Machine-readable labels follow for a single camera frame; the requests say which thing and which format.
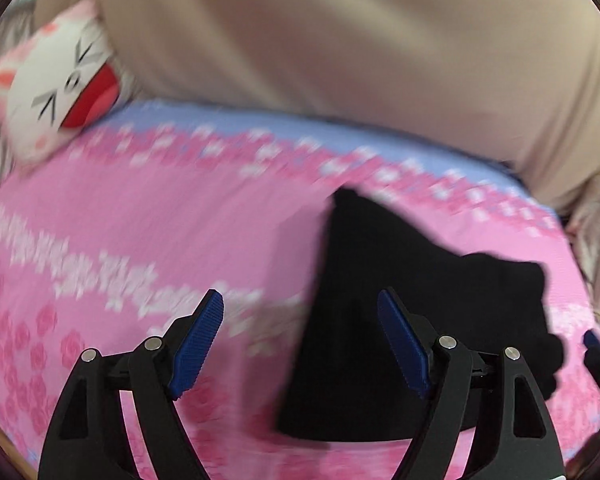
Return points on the pink rose-print bed sheet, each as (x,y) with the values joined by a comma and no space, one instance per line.
(155,235)

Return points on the cream floral blanket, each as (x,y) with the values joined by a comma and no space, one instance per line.
(597,240)

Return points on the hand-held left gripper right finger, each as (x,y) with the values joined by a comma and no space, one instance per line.
(405,345)

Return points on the pink cat face pillow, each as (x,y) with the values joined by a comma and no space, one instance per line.
(55,85)

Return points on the beige draped cloth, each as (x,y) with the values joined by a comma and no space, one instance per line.
(355,40)

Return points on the black pants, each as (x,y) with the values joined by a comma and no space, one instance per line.
(380,270)

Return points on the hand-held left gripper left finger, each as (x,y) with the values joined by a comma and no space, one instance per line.
(200,342)

